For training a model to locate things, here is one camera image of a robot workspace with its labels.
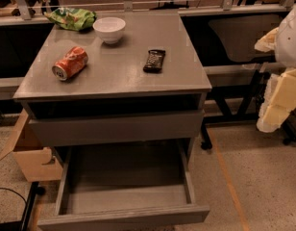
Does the green chip bag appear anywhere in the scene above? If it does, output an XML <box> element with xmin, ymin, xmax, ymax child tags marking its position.
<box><xmin>44</xmin><ymin>7</ymin><xmax>97</xmax><ymax>32</ymax></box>

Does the metal railing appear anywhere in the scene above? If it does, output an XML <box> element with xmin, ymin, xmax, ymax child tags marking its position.
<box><xmin>7</xmin><ymin>0</ymin><xmax>296</xmax><ymax>21</ymax></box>

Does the black cable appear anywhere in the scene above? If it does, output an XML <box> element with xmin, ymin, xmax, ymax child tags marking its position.
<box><xmin>0</xmin><ymin>186</ymin><xmax>28</xmax><ymax>207</ymax></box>

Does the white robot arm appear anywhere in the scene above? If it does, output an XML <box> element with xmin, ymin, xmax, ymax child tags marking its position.
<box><xmin>255</xmin><ymin>5</ymin><xmax>296</xmax><ymax>133</ymax></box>

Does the grey drawer cabinet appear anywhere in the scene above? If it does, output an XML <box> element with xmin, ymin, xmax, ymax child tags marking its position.
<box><xmin>12</xmin><ymin>11</ymin><xmax>213</xmax><ymax>178</ymax></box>

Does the closed grey upper drawer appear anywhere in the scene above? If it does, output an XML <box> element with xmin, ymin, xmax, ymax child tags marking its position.
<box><xmin>29</xmin><ymin>111</ymin><xmax>204</xmax><ymax>146</ymax></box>

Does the orange crushed soda can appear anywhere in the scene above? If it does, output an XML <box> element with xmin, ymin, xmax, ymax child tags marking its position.
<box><xmin>52</xmin><ymin>46</ymin><xmax>88</xmax><ymax>81</ymax></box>

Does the white ceramic bowl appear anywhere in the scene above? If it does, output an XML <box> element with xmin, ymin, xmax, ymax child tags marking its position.
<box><xmin>93</xmin><ymin>17</ymin><xmax>126</xmax><ymax>44</ymax></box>

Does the brown cardboard box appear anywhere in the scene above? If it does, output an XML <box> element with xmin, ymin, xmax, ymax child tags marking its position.
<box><xmin>0</xmin><ymin>110</ymin><xmax>62</xmax><ymax>182</ymax></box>

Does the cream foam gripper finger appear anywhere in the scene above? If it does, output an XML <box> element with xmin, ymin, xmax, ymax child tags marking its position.
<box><xmin>257</xmin><ymin>68</ymin><xmax>296</xmax><ymax>133</ymax></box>
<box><xmin>255</xmin><ymin>28</ymin><xmax>279</xmax><ymax>52</ymax></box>

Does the open grey lower drawer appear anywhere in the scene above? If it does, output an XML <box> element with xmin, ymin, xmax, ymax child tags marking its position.
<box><xmin>38</xmin><ymin>140</ymin><xmax>210</xmax><ymax>231</ymax></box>

